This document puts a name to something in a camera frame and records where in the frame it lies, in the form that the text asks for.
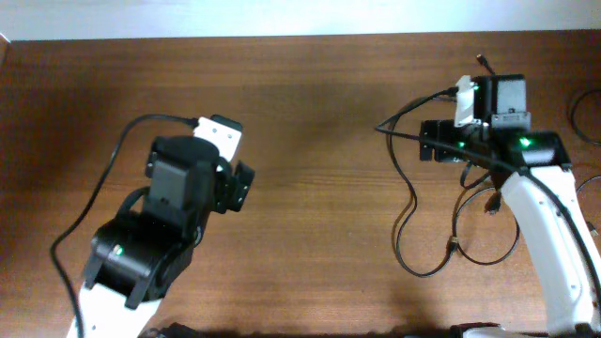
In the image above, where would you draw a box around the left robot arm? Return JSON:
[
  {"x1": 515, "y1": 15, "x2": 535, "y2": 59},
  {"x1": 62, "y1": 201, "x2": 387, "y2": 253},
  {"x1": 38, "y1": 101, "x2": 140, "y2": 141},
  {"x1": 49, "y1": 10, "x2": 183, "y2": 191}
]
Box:
[{"x1": 69, "y1": 131, "x2": 254, "y2": 337}]

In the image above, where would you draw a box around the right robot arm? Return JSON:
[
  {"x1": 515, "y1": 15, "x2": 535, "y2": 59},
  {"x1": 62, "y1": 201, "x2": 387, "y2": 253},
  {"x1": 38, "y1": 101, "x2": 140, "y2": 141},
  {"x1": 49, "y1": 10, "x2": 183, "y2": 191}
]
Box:
[{"x1": 420, "y1": 74, "x2": 600, "y2": 337}]

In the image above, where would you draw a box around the right camera cable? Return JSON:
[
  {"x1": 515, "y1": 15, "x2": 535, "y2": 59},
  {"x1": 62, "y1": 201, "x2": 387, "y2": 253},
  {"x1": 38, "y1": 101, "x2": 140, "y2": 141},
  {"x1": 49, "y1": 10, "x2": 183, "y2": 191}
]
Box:
[{"x1": 374, "y1": 85, "x2": 601, "y2": 301}]

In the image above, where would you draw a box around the camera cable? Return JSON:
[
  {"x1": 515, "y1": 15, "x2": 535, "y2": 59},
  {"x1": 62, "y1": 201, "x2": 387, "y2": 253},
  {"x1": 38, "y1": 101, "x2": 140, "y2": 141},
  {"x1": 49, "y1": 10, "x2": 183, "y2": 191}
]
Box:
[
  {"x1": 374, "y1": 85, "x2": 601, "y2": 301},
  {"x1": 49, "y1": 113, "x2": 200, "y2": 338}
]

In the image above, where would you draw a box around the left camera cable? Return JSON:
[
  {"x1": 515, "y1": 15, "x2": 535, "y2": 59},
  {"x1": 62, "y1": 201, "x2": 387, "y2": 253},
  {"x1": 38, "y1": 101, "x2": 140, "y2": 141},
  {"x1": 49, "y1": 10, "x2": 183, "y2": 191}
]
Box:
[{"x1": 49, "y1": 113, "x2": 200, "y2": 338}]

